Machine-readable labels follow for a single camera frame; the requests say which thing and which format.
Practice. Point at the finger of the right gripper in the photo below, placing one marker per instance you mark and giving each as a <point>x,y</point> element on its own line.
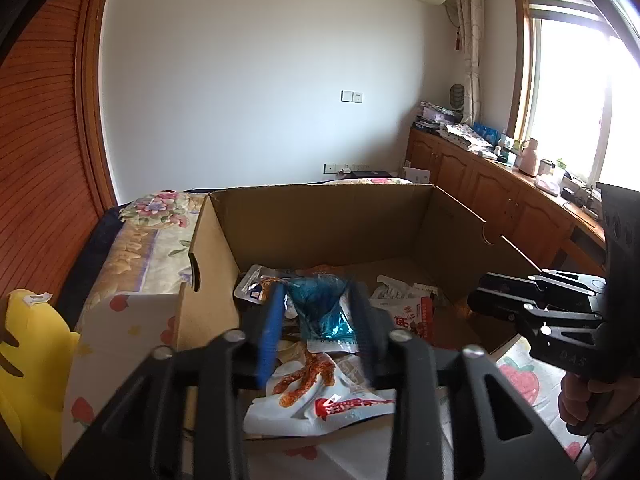
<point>510,285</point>
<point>499,305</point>

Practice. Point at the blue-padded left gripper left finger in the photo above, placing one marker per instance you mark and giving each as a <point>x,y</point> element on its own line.
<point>270,331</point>

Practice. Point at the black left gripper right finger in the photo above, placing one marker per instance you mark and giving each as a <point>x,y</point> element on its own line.
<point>371,326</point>

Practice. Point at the red white snack packet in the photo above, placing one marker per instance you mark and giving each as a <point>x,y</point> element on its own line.
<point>411,307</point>

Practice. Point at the teal foil candy packet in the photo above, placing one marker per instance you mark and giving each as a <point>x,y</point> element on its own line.
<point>321,303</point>

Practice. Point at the chicken feet snack packet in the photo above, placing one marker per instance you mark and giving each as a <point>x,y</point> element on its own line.
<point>313,395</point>

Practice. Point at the white blue snack packet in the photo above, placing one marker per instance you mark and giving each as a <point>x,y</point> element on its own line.
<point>330,342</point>

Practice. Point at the orange white snack packet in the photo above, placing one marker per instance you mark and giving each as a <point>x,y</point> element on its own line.
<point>326,269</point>

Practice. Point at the person's right hand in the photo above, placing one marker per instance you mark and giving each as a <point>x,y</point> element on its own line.
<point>576,394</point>

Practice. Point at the wooden cabinet row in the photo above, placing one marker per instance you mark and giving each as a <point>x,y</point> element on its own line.
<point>552,232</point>

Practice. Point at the brown cardboard box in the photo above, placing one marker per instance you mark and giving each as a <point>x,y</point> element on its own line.
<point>450,249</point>

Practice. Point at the pink thermos bottle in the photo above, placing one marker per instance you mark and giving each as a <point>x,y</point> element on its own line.
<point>529,162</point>

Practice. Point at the strawberry print bed sheet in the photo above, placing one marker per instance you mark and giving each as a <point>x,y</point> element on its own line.
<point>118,332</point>

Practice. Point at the small desk fan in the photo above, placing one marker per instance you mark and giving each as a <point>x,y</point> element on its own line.
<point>457,97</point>

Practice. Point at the yellow plush toy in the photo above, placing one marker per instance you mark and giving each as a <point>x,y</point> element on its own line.
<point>37,349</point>

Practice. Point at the wooden headboard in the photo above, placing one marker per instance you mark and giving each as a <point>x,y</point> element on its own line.
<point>55,183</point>

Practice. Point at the patterned curtain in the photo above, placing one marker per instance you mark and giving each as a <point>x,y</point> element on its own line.
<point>471,16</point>

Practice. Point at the wall power strip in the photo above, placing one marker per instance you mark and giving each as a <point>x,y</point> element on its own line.
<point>344,168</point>

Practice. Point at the window with wooden frame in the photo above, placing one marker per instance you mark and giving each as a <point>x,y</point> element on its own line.
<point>579,97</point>

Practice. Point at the white wall switch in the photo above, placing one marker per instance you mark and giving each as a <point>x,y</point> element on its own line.
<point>351,97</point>

